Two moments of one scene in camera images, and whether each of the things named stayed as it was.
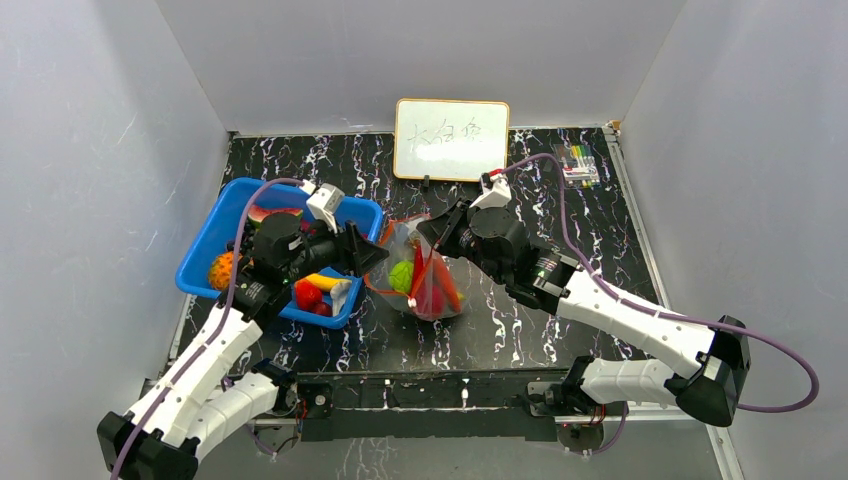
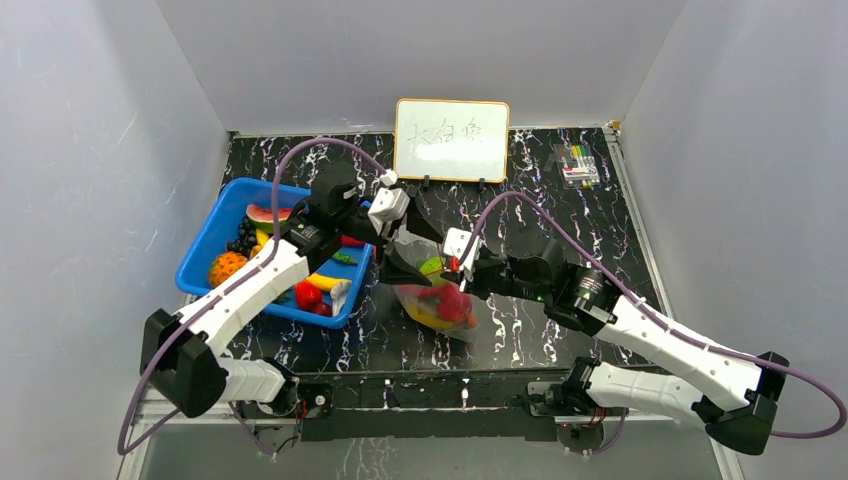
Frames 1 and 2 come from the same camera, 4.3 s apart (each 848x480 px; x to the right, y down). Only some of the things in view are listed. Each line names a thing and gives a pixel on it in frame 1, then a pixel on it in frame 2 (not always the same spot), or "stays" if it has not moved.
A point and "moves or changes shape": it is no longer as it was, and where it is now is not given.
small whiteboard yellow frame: (450, 140) stays
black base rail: (416, 404) stays
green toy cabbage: (401, 275) moves or changes shape
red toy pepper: (306, 294) stays
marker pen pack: (578, 165) stays
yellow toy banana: (326, 282) stays
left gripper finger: (359, 253) -> (418, 221)
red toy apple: (432, 299) -> (454, 305)
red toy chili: (418, 269) moves or changes shape
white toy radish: (338, 294) stays
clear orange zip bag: (416, 278) moves or changes shape
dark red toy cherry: (323, 308) stays
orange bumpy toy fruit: (220, 271) stays
